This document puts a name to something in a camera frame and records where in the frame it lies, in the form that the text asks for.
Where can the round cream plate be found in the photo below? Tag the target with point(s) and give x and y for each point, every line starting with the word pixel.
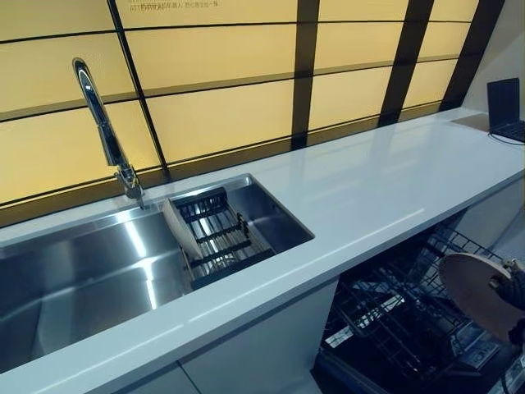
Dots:
pixel 182 234
pixel 467 291

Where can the white cabinet side panel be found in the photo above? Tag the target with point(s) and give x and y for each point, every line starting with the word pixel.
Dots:
pixel 492 221

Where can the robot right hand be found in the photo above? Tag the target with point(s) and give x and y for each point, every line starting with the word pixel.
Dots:
pixel 517 291

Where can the black dish drying rack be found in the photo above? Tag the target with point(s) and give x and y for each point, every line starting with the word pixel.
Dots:
pixel 221 246

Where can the stainless steel sink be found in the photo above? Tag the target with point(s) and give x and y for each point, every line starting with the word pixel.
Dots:
pixel 102 267

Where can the chrome kitchen faucet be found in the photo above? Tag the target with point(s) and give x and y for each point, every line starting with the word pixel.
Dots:
pixel 104 127

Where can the white cabinet door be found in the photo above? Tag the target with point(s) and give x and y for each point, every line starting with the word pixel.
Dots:
pixel 160 381
pixel 262 349

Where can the black laptop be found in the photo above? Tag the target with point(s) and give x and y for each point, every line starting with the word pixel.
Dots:
pixel 504 102

